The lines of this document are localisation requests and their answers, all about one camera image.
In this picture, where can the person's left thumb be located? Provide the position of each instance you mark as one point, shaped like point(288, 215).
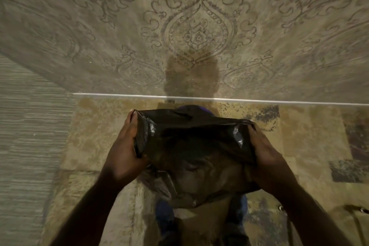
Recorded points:
point(132, 127)

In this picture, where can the person's right hand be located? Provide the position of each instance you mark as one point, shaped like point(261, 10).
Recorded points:
point(266, 159)

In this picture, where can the black plastic bag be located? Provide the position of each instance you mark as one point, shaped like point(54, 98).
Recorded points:
point(196, 150)

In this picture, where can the person's left forearm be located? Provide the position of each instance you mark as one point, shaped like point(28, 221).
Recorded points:
point(92, 211)

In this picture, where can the purple rounded object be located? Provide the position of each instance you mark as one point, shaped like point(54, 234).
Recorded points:
point(199, 109)

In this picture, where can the person's left hand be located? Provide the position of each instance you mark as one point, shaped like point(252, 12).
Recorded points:
point(124, 153)

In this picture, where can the metal floor threshold strip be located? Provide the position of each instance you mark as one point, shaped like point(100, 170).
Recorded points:
point(259, 100)

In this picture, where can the person's right forearm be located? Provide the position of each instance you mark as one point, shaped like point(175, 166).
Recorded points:
point(308, 217)

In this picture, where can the person's right thumb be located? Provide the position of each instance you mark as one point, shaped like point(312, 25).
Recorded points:
point(255, 139)

